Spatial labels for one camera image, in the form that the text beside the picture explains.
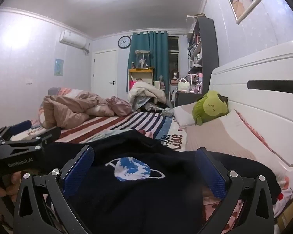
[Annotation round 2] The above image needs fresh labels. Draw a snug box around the white door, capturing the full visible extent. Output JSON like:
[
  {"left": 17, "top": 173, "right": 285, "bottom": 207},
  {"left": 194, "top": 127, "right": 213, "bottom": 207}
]
[{"left": 91, "top": 50, "right": 118, "bottom": 95}]

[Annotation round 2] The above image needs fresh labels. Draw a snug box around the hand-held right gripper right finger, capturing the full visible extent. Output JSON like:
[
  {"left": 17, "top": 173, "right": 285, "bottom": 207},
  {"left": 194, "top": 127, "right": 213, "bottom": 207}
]
[{"left": 194, "top": 147, "right": 275, "bottom": 234}]

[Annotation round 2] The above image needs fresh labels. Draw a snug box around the small wall poster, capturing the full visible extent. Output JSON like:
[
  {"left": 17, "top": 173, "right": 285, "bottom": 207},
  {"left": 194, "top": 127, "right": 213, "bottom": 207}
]
[{"left": 54, "top": 58, "right": 64, "bottom": 76}]

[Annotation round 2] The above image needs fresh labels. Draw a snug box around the window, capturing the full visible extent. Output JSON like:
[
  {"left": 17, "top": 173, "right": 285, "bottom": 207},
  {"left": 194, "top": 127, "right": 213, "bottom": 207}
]
[{"left": 168, "top": 36, "right": 180, "bottom": 78}]

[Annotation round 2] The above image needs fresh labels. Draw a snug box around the white air conditioner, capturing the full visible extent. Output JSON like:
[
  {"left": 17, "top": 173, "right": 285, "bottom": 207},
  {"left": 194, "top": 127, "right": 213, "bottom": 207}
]
[{"left": 59, "top": 30, "right": 90, "bottom": 53}]

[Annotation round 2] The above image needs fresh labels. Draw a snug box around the yellow shelf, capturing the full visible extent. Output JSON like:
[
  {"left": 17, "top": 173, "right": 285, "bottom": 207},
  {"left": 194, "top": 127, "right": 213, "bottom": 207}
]
[{"left": 128, "top": 69, "right": 154, "bottom": 93}]

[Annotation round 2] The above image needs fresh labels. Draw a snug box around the pink satin bag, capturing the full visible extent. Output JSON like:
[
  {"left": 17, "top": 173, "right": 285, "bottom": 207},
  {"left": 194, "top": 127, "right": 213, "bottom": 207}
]
[{"left": 105, "top": 96, "right": 132, "bottom": 117}]

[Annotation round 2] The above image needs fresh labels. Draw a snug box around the glass display case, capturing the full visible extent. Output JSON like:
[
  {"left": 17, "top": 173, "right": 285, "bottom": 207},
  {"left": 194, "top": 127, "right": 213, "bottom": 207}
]
[{"left": 134, "top": 50, "right": 150, "bottom": 69}]

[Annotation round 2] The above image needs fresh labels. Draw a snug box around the green plush toy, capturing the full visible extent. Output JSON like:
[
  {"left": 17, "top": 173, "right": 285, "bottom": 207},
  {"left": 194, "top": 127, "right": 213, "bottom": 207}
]
[{"left": 192, "top": 91, "right": 229, "bottom": 126}]

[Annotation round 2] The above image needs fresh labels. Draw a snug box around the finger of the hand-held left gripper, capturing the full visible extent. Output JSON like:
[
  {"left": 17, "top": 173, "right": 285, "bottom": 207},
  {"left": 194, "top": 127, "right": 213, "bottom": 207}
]
[
  {"left": 0, "top": 127, "right": 61, "bottom": 155},
  {"left": 0, "top": 119, "right": 33, "bottom": 142}
]

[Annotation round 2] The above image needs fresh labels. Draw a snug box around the striped bedsheet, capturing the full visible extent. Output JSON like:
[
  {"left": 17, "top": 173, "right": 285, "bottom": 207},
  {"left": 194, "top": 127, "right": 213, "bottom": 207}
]
[{"left": 27, "top": 111, "right": 293, "bottom": 234}]

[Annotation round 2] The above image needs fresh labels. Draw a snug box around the dark bookshelf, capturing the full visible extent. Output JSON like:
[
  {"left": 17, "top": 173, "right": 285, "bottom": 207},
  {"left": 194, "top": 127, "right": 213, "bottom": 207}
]
[{"left": 187, "top": 17, "right": 219, "bottom": 93}]

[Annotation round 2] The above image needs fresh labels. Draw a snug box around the white bed headboard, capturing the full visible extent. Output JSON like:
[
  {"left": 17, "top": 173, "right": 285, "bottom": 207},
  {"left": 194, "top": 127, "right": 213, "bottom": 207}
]
[{"left": 209, "top": 39, "right": 293, "bottom": 200}]

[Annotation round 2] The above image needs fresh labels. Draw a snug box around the round wall clock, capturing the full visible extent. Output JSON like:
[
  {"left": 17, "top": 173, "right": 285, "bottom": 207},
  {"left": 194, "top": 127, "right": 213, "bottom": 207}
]
[{"left": 118, "top": 36, "right": 132, "bottom": 49}]

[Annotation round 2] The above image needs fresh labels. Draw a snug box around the dark desk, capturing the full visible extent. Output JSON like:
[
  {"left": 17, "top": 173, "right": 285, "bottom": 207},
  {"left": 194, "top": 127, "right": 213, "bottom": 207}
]
[{"left": 174, "top": 91, "right": 210, "bottom": 108}]

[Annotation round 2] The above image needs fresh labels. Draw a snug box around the teal curtain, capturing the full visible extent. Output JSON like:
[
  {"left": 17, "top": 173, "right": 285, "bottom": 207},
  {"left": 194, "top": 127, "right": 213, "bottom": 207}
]
[{"left": 127, "top": 30, "right": 169, "bottom": 93}]

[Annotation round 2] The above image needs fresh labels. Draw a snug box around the pink pillow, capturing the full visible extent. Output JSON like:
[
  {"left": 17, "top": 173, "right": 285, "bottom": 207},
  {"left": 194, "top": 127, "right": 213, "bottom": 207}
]
[{"left": 186, "top": 110, "right": 291, "bottom": 183}]

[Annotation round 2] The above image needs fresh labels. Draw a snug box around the pile of white clothes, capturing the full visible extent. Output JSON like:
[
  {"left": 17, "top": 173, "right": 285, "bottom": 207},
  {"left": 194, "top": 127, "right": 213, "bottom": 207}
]
[{"left": 127, "top": 81, "right": 166, "bottom": 110}]

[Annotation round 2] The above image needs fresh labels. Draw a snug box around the person's left hand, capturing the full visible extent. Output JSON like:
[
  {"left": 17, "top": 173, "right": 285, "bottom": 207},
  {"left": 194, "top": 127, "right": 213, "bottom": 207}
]
[{"left": 0, "top": 172, "right": 22, "bottom": 198}]

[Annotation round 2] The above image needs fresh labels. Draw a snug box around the white handbag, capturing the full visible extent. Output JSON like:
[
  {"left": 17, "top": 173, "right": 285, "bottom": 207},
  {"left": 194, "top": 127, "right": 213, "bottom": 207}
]
[{"left": 177, "top": 77, "right": 190, "bottom": 92}]

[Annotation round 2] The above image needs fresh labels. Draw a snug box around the navy sweater with planet print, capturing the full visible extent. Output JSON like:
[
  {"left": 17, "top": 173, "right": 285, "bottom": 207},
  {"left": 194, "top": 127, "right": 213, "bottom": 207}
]
[{"left": 37, "top": 129, "right": 282, "bottom": 234}]

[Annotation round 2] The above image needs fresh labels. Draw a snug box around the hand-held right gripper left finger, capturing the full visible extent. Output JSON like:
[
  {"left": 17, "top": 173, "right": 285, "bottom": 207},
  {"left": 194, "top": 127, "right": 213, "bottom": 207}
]
[{"left": 13, "top": 145, "right": 96, "bottom": 234}]

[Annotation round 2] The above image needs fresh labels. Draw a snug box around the white pillow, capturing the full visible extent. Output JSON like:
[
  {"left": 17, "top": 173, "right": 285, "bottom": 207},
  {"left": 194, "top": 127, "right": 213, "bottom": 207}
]
[{"left": 173, "top": 102, "right": 203, "bottom": 128}]

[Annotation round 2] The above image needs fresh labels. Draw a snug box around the framed wall picture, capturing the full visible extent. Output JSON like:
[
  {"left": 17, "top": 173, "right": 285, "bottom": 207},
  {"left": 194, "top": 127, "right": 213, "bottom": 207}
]
[{"left": 228, "top": 0, "right": 263, "bottom": 25}]

